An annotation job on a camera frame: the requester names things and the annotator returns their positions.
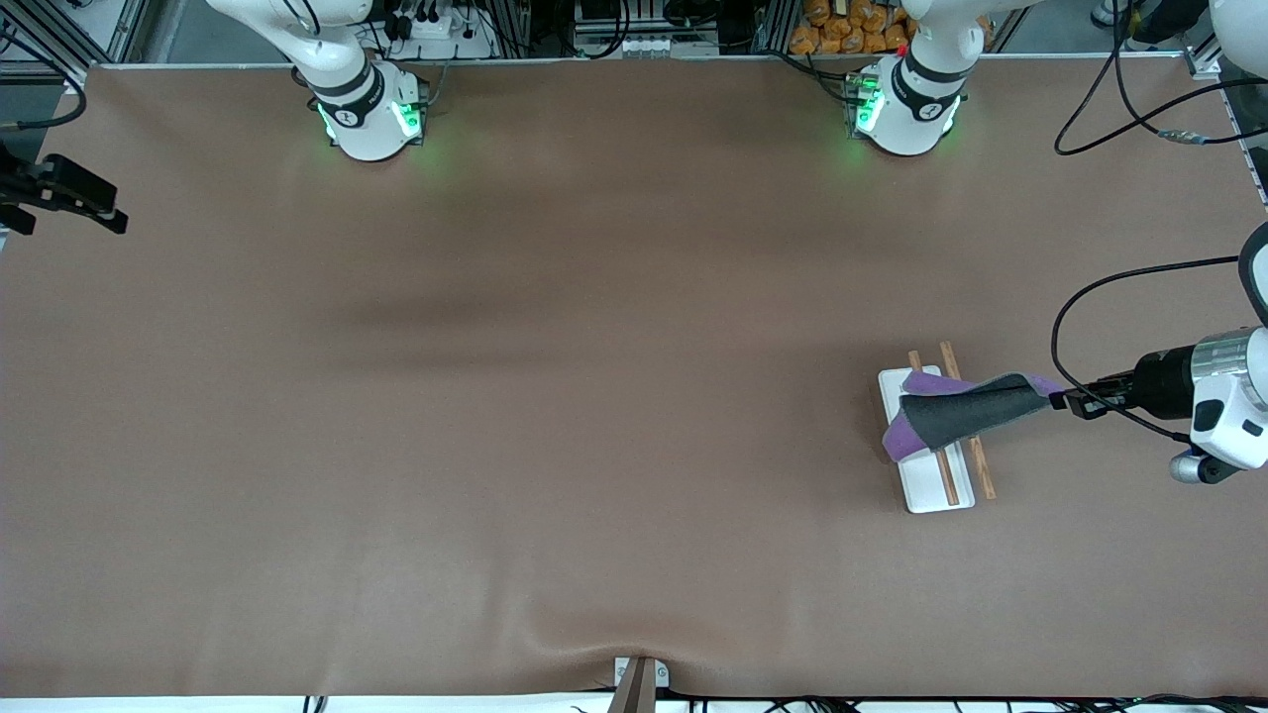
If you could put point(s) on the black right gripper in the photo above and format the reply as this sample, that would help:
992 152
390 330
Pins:
61 185

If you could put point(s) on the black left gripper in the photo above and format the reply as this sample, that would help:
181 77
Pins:
1161 382

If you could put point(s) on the purple grey towel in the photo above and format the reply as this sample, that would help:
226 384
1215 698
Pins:
961 411

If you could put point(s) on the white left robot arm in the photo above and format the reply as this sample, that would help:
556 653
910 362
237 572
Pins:
916 114

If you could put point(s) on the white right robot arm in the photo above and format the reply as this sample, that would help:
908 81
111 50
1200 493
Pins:
367 129

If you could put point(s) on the white rack with wooden bars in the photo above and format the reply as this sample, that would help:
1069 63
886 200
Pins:
926 485

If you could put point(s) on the white power strip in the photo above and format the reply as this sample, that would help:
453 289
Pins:
436 30

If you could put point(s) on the orange snack bag pile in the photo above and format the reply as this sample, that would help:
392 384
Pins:
842 30

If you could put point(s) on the brown table mat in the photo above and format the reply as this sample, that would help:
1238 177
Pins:
594 446

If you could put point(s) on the grey electronics box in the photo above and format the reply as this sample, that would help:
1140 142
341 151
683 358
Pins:
644 40

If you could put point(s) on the aluminium frame post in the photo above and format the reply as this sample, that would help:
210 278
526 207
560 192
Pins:
1204 61
74 54

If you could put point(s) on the grey metal camera bracket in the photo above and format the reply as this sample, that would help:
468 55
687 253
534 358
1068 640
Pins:
639 683

